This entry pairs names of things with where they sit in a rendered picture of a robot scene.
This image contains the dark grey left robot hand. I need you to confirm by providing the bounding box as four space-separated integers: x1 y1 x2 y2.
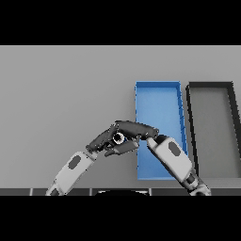
86 123 119 155

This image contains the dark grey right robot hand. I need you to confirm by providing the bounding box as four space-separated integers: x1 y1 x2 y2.
104 120 160 158

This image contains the blue pipe with pale ring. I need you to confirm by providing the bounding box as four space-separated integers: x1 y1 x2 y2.
112 131 130 146

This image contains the blue bin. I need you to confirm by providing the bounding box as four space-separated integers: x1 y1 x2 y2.
134 81 189 181

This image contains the dark grey bin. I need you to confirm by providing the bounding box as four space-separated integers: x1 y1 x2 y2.
185 81 241 180

